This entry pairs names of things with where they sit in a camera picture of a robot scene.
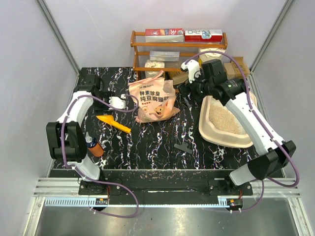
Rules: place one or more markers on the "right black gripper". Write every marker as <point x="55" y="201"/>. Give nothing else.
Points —
<point x="187" y="88"/>

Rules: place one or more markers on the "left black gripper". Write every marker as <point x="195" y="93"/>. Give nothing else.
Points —
<point x="107" y="95"/>

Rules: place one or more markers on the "yellow plastic litter scoop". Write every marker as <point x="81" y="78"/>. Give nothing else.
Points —
<point x="108" y="119"/>

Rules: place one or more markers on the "pink cat litter bag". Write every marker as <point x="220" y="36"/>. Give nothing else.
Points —
<point x="156" y="97"/>

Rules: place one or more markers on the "black bag clip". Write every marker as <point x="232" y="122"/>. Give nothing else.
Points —
<point x="183" y="147"/>

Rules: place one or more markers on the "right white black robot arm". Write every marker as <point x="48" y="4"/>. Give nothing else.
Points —
<point x="274" y="153"/>

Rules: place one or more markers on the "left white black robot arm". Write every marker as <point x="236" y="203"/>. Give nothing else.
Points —
<point x="66" y="140"/>

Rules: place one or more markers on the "beige litter box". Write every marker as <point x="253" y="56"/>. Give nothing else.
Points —
<point x="219" y="126"/>

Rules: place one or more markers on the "silver box middle shelf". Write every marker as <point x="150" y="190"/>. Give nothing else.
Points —
<point x="164" y="56"/>

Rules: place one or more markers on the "red silver box left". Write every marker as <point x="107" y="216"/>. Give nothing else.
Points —
<point x="164" y="35"/>

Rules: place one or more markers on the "red white box right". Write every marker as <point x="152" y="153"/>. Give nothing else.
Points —
<point x="203" y="35"/>

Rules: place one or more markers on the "white paper bag on shelf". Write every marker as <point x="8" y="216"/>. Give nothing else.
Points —
<point x="209" y="56"/>

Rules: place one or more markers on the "white bag lower shelf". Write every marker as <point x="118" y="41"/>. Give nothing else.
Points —
<point x="153" y="64"/>

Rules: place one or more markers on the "orange spray bottle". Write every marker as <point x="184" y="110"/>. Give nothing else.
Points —
<point x="94" y="146"/>

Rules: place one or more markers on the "brown cardboard boxes right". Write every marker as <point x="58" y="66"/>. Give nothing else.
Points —
<point x="232" y="70"/>

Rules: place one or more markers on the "wooden shelf rack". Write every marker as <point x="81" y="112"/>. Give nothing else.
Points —
<point x="186" y="50"/>

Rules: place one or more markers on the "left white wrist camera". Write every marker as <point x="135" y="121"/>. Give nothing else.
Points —
<point x="117" y="102"/>

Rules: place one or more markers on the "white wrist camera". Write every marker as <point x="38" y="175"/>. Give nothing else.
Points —
<point x="192" y="68"/>
<point x="117" y="102"/>

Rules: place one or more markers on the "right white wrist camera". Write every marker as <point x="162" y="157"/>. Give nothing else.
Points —
<point x="192" y="68"/>

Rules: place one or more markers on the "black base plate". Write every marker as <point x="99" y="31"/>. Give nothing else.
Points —
<point x="209" y="182"/>

